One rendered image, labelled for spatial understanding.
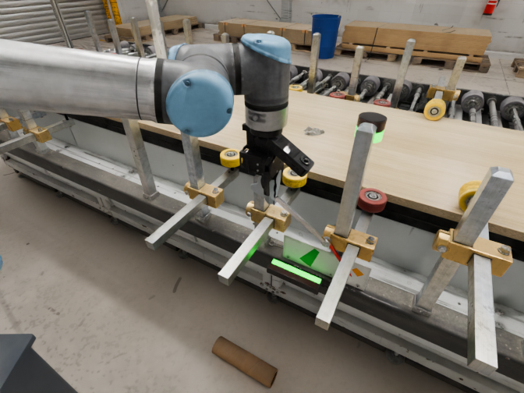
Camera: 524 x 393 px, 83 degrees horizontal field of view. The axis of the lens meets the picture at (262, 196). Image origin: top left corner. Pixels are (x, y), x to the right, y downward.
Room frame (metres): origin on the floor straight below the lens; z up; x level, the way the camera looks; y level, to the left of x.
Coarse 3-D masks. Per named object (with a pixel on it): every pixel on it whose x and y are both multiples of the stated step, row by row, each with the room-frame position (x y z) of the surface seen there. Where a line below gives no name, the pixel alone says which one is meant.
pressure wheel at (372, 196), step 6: (360, 192) 0.70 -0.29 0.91; (366, 192) 0.70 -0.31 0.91; (372, 192) 0.70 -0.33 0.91; (378, 192) 0.70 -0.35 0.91; (360, 198) 0.67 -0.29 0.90; (366, 198) 0.67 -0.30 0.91; (372, 198) 0.67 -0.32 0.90; (378, 198) 0.67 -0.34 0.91; (384, 198) 0.67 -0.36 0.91; (360, 204) 0.66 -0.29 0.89; (366, 204) 0.65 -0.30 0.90; (372, 204) 0.64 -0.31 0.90; (378, 204) 0.64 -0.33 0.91; (384, 204) 0.65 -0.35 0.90; (366, 210) 0.65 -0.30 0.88; (372, 210) 0.64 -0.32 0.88; (378, 210) 0.64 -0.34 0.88
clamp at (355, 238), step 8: (328, 232) 0.57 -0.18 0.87; (352, 232) 0.56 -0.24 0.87; (360, 232) 0.56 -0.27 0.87; (336, 240) 0.55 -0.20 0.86; (344, 240) 0.54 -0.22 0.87; (352, 240) 0.53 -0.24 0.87; (360, 240) 0.53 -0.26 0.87; (376, 240) 0.53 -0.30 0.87; (336, 248) 0.55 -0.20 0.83; (344, 248) 0.54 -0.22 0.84; (360, 248) 0.52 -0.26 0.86; (368, 248) 0.51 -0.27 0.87; (360, 256) 0.51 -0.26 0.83; (368, 256) 0.51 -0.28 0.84
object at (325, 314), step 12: (360, 216) 0.64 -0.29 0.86; (372, 216) 0.65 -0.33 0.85; (360, 228) 0.59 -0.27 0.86; (348, 252) 0.50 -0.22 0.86; (348, 264) 0.46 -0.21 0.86; (336, 276) 0.43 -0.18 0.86; (348, 276) 0.43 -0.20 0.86; (336, 288) 0.40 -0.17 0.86; (324, 300) 0.37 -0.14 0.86; (336, 300) 0.37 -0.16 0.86; (324, 312) 0.34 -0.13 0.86; (324, 324) 0.32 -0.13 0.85
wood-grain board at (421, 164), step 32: (320, 96) 1.53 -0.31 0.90; (160, 128) 1.15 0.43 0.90; (224, 128) 1.15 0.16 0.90; (288, 128) 1.15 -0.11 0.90; (320, 128) 1.15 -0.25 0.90; (352, 128) 1.15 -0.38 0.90; (416, 128) 1.15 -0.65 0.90; (448, 128) 1.15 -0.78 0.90; (480, 128) 1.15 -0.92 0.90; (320, 160) 0.89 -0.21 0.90; (384, 160) 0.89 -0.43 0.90; (416, 160) 0.89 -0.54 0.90; (448, 160) 0.89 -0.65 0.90; (480, 160) 0.89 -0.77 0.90; (512, 160) 0.89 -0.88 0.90; (384, 192) 0.70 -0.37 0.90; (416, 192) 0.70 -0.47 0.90; (448, 192) 0.70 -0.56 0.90; (512, 192) 0.70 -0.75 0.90; (512, 224) 0.56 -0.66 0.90
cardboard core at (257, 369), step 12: (216, 348) 0.62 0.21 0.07; (228, 348) 0.62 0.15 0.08; (240, 348) 0.63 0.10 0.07; (228, 360) 0.58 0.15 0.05; (240, 360) 0.57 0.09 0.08; (252, 360) 0.57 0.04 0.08; (252, 372) 0.53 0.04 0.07; (264, 372) 0.52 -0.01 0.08; (276, 372) 0.54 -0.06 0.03; (264, 384) 0.49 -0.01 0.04
